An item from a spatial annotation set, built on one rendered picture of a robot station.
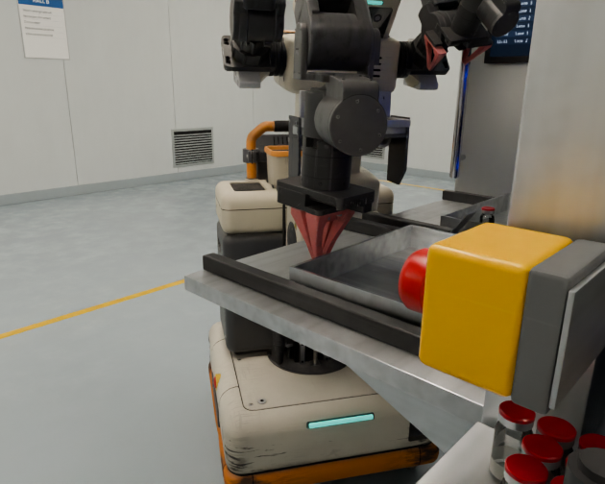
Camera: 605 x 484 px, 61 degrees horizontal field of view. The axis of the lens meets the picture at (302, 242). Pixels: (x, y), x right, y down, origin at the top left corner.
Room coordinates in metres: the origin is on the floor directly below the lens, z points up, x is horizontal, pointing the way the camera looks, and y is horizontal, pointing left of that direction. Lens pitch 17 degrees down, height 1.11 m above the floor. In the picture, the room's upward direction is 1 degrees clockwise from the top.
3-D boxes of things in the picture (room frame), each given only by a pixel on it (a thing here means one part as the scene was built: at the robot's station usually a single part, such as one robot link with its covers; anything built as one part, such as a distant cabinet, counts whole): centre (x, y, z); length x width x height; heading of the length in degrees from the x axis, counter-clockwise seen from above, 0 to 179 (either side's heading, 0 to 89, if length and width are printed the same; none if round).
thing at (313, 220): (0.60, -0.01, 0.95); 0.07 x 0.07 x 0.09; 46
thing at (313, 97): (0.58, -0.03, 1.08); 0.07 x 0.06 x 0.07; 13
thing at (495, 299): (0.26, -0.11, 1.00); 0.08 x 0.07 x 0.07; 47
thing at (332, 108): (0.54, -0.04, 1.11); 0.11 x 0.09 x 0.12; 13
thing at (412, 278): (0.29, -0.08, 1.00); 0.04 x 0.04 x 0.04; 47
